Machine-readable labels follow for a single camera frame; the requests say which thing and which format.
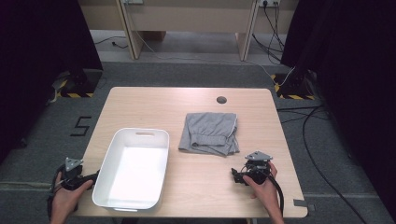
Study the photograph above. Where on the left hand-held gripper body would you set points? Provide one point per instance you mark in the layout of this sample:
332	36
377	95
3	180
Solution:
72	174

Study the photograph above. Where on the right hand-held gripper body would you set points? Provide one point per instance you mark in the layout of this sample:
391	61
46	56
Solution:
257	169

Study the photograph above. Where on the white plastic bin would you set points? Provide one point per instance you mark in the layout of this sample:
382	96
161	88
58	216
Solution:
134	174

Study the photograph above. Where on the grey pants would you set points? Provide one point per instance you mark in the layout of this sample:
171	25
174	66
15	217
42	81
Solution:
210	132

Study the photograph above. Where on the person's right hand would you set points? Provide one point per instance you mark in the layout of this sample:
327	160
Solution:
266	191

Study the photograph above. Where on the person's left hand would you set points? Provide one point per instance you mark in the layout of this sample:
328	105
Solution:
65	200

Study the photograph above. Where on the black stand base hazard tape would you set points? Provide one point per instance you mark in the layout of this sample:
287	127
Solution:
79	82
294	87

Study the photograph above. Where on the dark curtain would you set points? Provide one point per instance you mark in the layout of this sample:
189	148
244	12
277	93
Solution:
351	62
37	46

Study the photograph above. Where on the beige wooden desk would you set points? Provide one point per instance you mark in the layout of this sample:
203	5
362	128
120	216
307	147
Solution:
186	14

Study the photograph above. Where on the white power strip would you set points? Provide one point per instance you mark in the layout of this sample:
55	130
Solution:
269	2

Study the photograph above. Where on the grey table bracket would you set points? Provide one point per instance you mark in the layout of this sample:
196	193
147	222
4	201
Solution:
301	203

